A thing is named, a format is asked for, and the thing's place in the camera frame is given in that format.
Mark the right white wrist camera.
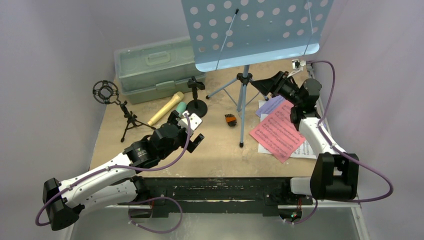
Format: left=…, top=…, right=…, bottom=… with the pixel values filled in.
left=287, top=59, right=307, bottom=78

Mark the orange black hex key set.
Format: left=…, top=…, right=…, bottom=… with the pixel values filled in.
left=224, top=114, right=237, bottom=127

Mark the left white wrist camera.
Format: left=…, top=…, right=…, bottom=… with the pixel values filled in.
left=177, top=110, right=203, bottom=136

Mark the light blue music stand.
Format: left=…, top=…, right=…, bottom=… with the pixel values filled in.
left=180, top=0, right=335, bottom=148

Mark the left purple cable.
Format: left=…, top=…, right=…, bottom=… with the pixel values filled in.
left=35, top=113, right=192, bottom=235

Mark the mint green microphone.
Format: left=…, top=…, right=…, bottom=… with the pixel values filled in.
left=175, top=101, right=187, bottom=117

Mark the purple cable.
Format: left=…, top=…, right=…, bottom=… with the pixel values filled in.
left=35, top=113, right=192, bottom=235
left=306, top=60, right=395, bottom=204

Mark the black tripod microphone stand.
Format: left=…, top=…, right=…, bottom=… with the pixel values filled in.
left=92, top=80, right=156, bottom=143

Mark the lavender sheet music page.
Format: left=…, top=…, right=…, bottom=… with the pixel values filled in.
left=255, top=96, right=285, bottom=117

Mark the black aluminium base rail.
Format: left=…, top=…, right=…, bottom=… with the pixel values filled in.
left=67, top=177, right=369, bottom=220

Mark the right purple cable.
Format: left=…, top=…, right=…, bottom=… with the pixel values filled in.
left=306, top=60, right=395, bottom=204

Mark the cream yellow microphone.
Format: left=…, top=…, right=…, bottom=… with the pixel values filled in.
left=147, top=91, right=184, bottom=127

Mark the black round-base microphone stand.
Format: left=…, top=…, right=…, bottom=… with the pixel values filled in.
left=186, top=76, right=208, bottom=118

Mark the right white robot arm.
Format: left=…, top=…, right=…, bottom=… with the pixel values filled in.
left=251, top=71, right=359, bottom=204

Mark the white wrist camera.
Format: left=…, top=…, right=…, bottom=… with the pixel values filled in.
left=177, top=110, right=203, bottom=136
left=287, top=59, right=307, bottom=78

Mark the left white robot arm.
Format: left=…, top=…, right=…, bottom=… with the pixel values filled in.
left=35, top=110, right=204, bottom=231

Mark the white sheet music page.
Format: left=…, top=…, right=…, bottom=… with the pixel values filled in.
left=258, top=100, right=267, bottom=108
left=257, top=114, right=316, bottom=159

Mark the grey-green plastic toolbox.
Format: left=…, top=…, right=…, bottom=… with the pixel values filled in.
left=114, top=36, right=207, bottom=104

